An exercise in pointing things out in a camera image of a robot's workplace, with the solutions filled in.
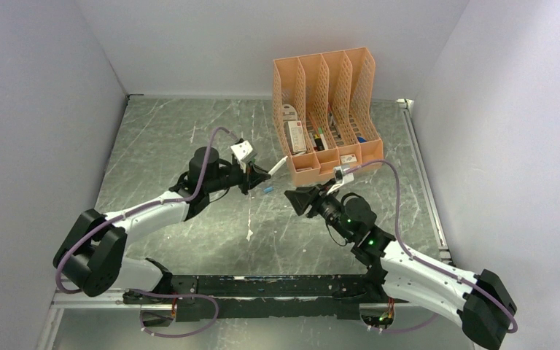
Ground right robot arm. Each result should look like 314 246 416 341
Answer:
284 185 518 349

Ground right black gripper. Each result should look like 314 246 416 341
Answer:
285 178 354 242

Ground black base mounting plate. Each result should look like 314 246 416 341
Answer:
122 274 389 322

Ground white corner bracket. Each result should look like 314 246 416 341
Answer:
397 98 415 112

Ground orange plastic file organizer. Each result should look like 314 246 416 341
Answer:
272 47 384 186

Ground white red box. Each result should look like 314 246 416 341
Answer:
284 120 307 155

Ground pens in organizer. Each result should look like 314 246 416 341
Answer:
306 104 343 151

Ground white grey pen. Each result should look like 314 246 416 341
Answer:
268 156 288 176

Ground grey stationery blister pack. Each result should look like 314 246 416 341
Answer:
281 104 299 123

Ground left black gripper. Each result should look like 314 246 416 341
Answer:
206 160 271 195

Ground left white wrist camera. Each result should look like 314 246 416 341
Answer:
230 140 257 171

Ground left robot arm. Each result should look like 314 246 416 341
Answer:
52 141 286 303

